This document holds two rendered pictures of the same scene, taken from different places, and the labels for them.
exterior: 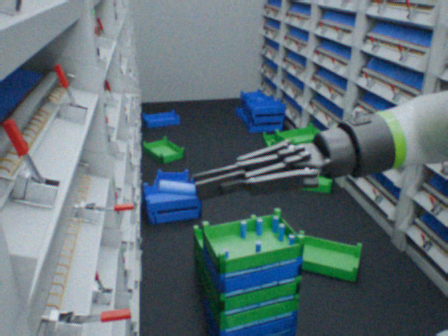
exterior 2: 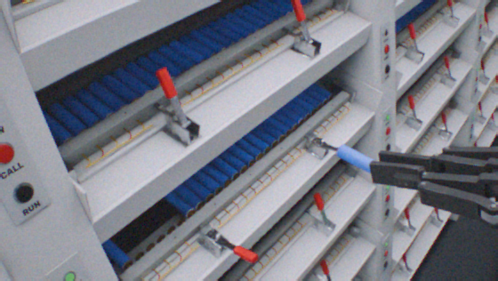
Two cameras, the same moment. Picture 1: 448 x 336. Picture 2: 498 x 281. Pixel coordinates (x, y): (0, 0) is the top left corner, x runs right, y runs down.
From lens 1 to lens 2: 32 cm
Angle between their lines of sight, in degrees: 49
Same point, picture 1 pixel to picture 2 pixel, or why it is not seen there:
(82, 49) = not seen: outside the picture
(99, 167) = (366, 99)
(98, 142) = (368, 72)
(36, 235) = (152, 168)
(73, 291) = (247, 215)
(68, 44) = not seen: outside the picture
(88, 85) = (363, 12)
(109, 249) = (366, 183)
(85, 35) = not seen: outside the picture
